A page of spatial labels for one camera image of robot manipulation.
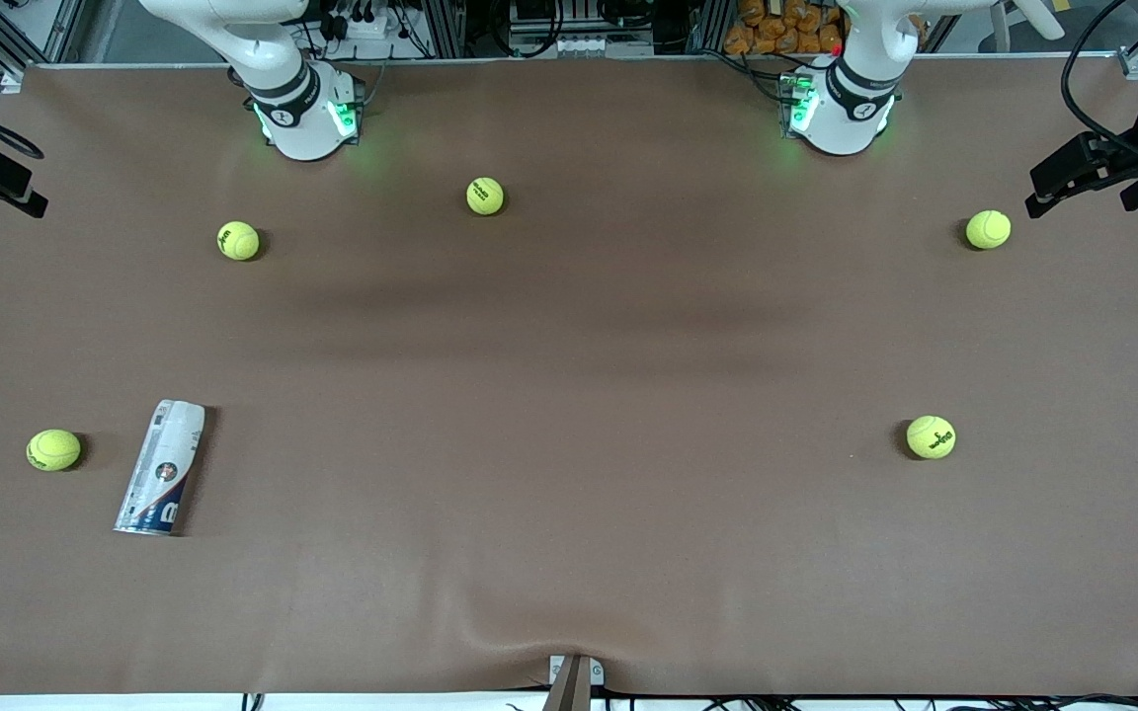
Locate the orange snack bag pile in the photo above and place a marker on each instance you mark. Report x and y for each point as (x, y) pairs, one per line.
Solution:
(781, 28)

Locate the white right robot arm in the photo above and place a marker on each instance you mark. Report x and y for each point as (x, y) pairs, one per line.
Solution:
(297, 109)

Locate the white connector block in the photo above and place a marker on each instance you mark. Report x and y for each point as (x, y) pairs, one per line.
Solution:
(574, 45)

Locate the white power strip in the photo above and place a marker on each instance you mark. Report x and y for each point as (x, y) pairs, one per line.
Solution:
(360, 24)

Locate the brown table mat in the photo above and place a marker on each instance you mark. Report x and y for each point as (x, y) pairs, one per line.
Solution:
(569, 395)

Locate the white blue tennis ball can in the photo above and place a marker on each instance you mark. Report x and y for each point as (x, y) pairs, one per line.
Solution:
(162, 466)

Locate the yellow tennis ball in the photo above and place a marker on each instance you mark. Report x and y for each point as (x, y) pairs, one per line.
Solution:
(988, 229)
(485, 196)
(53, 449)
(931, 436)
(238, 240)

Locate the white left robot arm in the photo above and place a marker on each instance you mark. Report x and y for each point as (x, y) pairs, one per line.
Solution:
(846, 104)

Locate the metal table edge bracket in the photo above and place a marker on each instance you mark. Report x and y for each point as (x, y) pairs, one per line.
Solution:
(575, 681)

